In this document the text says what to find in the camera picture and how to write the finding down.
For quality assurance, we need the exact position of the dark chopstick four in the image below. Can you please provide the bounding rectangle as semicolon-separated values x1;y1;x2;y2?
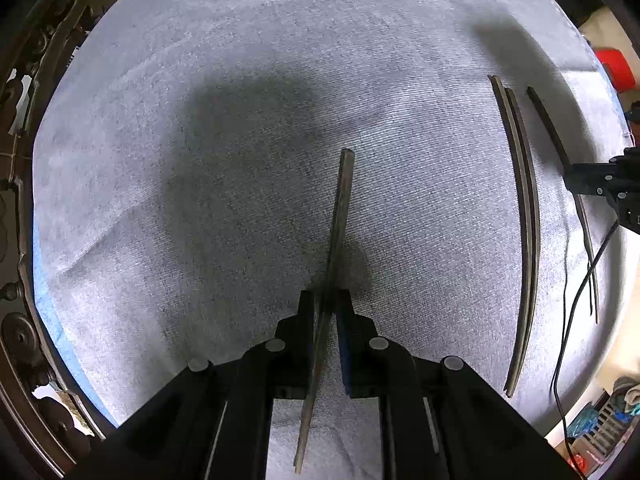
504;88;540;398

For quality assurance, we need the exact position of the dark chopstick two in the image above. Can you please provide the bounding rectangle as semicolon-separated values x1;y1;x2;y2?
293;148;355;474

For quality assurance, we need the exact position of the black cable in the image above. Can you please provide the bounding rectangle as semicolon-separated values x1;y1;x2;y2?
549;219;622;480

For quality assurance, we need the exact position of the carved dark wooden sideboard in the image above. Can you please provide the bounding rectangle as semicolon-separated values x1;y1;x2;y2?
1;0;115;479

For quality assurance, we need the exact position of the red plastic stool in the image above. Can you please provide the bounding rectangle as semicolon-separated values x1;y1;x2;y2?
594;48;636;93

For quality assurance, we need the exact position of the dark chopstick three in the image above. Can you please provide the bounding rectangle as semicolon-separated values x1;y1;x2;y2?
488;75;526;393

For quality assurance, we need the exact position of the blue under cloth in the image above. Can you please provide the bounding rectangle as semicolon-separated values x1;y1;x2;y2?
32;226;119;428

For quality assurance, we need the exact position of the dark chopstick five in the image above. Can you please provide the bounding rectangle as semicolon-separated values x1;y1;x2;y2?
526;87;600;324

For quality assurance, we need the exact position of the gray table cloth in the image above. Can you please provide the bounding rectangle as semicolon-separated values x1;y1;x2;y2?
31;0;637;480

